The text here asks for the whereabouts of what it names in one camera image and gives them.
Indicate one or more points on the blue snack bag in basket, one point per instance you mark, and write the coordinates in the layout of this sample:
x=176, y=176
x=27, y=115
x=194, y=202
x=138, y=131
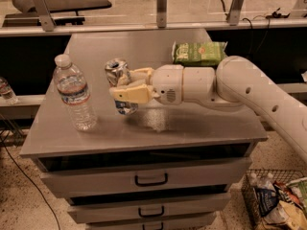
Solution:
x=267, y=197

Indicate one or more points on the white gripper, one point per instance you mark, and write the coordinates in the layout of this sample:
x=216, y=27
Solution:
x=167, y=80

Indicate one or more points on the metal bracket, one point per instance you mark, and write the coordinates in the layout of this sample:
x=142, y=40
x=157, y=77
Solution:
x=46, y=20
x=233, y=16
x=161, y=13

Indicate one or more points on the drawer black handle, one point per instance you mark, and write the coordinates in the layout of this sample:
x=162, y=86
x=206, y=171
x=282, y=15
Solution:
x=151, y=181
x=151, y=212
x=153, y=226

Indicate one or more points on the metal rail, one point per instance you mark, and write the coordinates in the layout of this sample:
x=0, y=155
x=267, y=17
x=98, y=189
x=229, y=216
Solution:
x=209, y=26

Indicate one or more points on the top drawer black handle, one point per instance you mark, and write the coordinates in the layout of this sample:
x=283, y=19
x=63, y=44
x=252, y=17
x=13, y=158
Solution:
x=151, y=181

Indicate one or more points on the green chip bag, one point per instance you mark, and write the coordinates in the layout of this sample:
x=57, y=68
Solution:
x=201, y=54

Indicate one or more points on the clear plastic water bottle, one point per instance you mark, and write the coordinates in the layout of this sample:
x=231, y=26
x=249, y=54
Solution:
x=74, y=92

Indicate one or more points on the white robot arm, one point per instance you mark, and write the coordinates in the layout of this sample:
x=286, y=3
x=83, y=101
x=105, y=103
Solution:
x=236, y=81

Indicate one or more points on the right metal bracket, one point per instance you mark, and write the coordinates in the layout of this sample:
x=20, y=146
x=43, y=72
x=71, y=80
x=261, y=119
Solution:
x=233, y=16

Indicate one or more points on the redbull can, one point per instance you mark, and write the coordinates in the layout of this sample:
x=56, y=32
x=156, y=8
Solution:
x=116, y=70

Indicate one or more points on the middle metal bracket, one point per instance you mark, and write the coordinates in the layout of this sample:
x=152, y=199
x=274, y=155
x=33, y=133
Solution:
x=161, y=13

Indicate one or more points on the bottom drawer black handle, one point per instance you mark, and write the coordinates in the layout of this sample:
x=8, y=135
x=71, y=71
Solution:
x=153, y=226

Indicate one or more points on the left metal bracket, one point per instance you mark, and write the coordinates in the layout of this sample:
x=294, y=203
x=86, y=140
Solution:
x=46, y=20

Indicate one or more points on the middle drawer black handle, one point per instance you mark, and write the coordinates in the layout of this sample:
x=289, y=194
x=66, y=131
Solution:
x=151, y=212

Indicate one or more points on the wire basket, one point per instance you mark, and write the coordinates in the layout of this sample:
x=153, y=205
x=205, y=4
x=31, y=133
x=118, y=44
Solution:
x=249, y=194

